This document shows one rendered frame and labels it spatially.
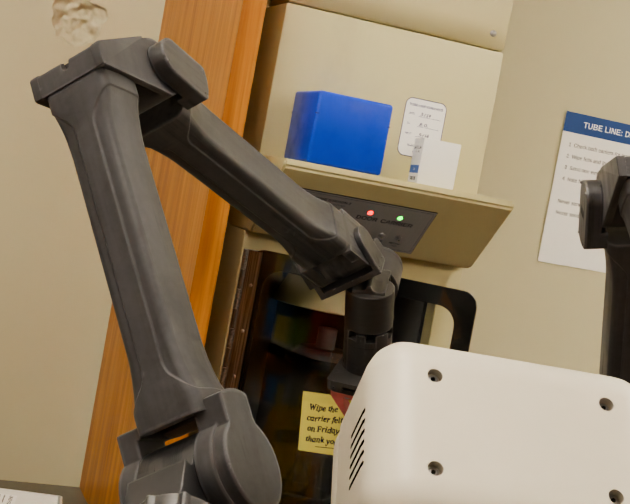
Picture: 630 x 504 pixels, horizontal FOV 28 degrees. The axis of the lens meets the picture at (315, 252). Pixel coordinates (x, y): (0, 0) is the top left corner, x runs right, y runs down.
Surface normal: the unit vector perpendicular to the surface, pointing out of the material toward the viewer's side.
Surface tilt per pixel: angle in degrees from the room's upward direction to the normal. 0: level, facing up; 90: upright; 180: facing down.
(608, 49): 90
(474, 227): 135
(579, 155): 90
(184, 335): 54
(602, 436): 48
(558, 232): 90
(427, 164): 90
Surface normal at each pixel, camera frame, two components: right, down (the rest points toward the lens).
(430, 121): 0.32, 0.11
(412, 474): 0.08, -0.62
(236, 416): 0.84, -0.40
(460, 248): 0.10, 0.77
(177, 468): -0.54, -0.65
